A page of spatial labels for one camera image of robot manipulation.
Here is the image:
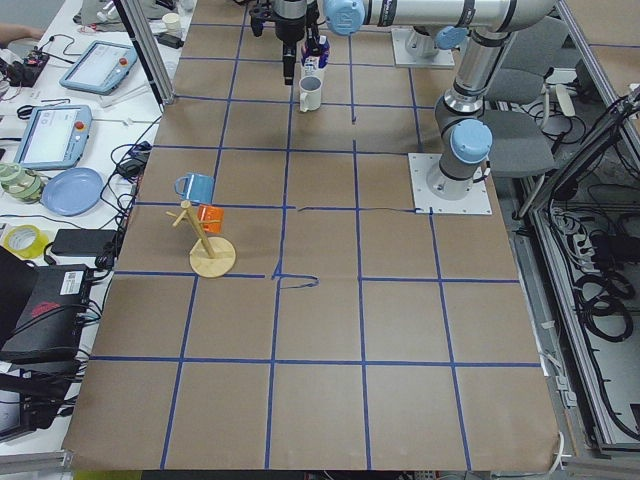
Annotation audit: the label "far blue teach pendant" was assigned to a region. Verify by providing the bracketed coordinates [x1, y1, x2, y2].
[59, 41, 138, 95]

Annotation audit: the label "grey office chair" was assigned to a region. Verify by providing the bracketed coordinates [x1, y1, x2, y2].
[482, 16, 568, 178]

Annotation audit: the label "grey white mug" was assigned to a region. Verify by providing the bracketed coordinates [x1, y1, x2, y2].
[299, 75, 322, 113]

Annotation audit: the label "yellow tape roll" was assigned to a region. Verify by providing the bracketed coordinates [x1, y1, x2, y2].
[3, 225, 49, 260]

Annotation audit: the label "blue mug on stand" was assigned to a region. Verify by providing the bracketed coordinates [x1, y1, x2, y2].
[174, 172, 215, 204]

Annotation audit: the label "wooden mug tree stand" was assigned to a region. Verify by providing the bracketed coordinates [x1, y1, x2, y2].
[167, 200, 236, 278]

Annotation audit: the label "black power adapter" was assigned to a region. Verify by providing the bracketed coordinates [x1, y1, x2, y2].
[50, 229, 116, 257]

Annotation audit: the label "orange cup on stand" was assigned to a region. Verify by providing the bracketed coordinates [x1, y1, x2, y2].
[197, 204, 224, 234]

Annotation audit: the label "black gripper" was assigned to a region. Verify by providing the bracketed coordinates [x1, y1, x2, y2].
[306, 0, 320, 28]
[274, 15, 321, 85]

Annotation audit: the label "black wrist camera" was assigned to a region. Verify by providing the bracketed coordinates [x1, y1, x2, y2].
[249, 3, 273, 37]

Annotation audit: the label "blue white milk carton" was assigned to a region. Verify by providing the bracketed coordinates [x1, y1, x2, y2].
[301, 35, 330, 80]

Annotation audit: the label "green bottle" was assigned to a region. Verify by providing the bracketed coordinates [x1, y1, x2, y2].
[1, 163, 45, 203]

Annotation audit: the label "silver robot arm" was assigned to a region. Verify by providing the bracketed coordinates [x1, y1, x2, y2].
[321, 1, 476, 50]
[251, 0, 553, 200]

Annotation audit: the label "cream paper cup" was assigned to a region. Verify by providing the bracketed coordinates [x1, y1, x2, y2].
[162, 12, 182, 37]

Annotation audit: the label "aluminium frame post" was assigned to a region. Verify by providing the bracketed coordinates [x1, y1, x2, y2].
[114, 0, 175, 106]

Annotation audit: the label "black scissors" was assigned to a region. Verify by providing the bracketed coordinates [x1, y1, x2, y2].
[16, 105, 34, 120]

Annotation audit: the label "near blue teach pendant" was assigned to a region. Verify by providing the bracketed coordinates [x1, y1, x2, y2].
[14, 105, 93, 171]

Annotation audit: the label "blue plate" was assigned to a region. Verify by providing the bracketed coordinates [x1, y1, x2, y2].
[41, 167, 103, 216]

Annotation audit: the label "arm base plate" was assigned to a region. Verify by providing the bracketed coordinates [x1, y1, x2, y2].
[408, 153, 492, 215]
[391, 26, 455, 70]

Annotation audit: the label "blue teach pendant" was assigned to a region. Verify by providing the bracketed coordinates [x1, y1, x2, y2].
[14, 105, 93, 171]
[59, 41, 138, 95]

